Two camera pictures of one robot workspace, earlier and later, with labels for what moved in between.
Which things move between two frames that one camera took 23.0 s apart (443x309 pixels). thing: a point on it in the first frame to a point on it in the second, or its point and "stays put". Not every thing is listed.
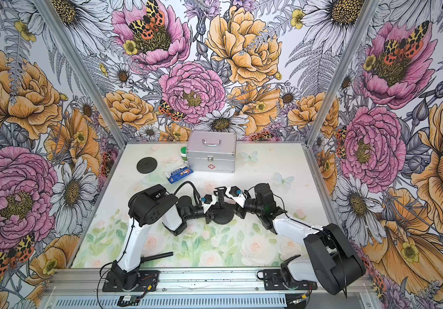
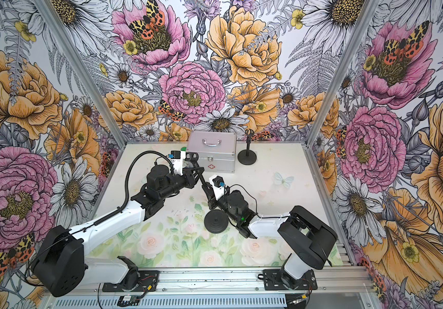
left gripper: (208, 215) to (189, 174)
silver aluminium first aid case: (211, 151) stays put
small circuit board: (125, 300) stays put
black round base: (147, 165) to (216, 221)
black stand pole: (156, 256) to (211, 201)
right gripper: (239, 211) to (212, 203)
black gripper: (220, 192) to (248, 132)
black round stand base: (223, 215) to (249, 159)
